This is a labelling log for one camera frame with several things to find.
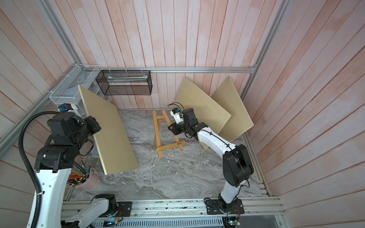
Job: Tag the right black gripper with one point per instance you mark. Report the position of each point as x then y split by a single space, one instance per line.
175 126

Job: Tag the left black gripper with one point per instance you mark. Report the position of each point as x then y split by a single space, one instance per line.
91 121

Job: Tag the plywood board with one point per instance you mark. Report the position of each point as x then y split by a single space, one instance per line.
206 110
229 99
113 145

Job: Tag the wooden easel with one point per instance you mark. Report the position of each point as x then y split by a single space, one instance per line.
164 139

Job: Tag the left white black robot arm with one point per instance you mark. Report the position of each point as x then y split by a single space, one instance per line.
52 168

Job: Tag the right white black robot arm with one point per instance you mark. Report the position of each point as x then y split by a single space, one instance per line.
236 162

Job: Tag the pink cup of pencils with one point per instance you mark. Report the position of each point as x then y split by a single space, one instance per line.
83 177

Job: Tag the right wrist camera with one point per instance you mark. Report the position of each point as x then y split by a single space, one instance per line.
177 115

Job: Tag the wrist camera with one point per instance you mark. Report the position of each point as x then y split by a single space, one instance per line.
177 115
66 107

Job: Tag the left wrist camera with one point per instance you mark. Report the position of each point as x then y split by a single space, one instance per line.
66 107

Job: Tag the white wire mesh shelf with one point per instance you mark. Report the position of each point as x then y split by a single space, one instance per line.
67 91

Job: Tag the horizontal aluminium wall profile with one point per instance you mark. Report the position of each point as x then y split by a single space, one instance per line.
158 70

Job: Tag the black wire mesh basket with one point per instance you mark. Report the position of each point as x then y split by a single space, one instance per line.
125 82

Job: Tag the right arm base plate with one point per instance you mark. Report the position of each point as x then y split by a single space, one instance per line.
219 206

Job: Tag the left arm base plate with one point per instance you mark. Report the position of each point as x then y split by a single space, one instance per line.
124 209

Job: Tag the aluminium front rail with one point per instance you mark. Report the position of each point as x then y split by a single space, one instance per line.
184 213

